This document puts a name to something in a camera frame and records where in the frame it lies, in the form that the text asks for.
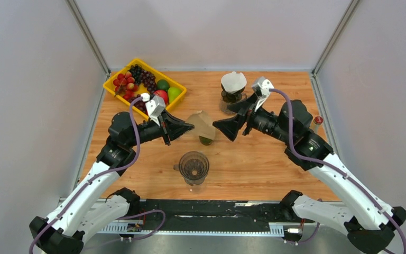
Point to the dark purple grape bunch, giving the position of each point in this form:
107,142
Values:
140,105

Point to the green lime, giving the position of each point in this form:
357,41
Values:
163,84

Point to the red apple with stem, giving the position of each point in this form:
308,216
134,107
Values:
163,94

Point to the cola glass bottle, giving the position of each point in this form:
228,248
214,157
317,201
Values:
316,124

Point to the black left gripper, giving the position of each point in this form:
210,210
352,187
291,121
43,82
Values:
175,128

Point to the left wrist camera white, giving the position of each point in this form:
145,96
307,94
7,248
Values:
155,105

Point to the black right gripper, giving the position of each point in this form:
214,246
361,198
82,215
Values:
230,126

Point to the grey clear plastic dripper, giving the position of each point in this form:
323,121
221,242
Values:
193,167

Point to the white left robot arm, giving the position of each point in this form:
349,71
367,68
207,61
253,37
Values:
73,223

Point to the dark olive coffee dripper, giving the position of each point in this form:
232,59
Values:
234,97

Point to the clear glass beaker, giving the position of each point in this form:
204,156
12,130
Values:
196,188

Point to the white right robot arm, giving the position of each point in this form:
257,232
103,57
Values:
369,223

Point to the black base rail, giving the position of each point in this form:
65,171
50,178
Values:
211,215

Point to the brown paper coffee filter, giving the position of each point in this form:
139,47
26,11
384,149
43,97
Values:
203,125

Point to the red lychee fruit cluster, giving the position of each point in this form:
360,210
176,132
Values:
125,85

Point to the white paper coffee filter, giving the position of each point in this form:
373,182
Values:
233,82

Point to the yellow plastic fruit tray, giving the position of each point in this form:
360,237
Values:
109,87

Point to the green Perrier glass bottle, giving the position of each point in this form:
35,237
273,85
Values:
205,141

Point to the ribbed glass coffee server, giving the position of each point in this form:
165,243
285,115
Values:
223,106

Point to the green pear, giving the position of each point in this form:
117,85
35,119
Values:
173,93

